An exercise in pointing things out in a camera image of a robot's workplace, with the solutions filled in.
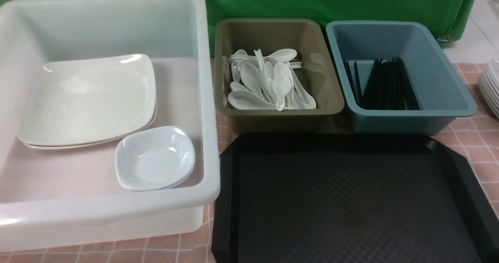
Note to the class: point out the stack of white plates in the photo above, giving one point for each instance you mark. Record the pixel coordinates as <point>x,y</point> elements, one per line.
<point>488,83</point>

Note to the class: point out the pile of white spoons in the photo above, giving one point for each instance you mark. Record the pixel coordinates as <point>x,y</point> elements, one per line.
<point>250,81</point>

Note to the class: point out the small white bowl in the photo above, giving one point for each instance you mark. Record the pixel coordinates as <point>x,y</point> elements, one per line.
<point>169,142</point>
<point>149,174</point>

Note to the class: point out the bundle of black chopsticks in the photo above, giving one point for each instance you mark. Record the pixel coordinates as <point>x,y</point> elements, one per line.
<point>387,88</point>

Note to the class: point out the black plastic serving tray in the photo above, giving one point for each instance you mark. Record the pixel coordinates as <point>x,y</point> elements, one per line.
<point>341,198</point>

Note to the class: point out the blue plastic bin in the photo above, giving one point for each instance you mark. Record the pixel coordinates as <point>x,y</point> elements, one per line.
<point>440,92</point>

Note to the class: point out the pink checkered tablecloth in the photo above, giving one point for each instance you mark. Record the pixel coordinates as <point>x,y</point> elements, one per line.
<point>475,138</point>

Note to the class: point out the small white bowl in tub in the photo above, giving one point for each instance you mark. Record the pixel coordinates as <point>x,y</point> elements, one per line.
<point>149,174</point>

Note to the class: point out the white ceramic soup spoon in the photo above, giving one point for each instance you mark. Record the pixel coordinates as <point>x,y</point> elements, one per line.
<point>282,84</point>

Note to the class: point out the white square plate in tub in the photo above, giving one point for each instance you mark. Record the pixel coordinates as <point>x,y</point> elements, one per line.
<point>76,146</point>

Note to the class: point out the white square rice plate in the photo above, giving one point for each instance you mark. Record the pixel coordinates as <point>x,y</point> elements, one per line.
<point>86,101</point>

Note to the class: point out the olive green plastic bin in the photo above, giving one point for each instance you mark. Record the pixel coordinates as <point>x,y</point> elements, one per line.
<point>317,76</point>

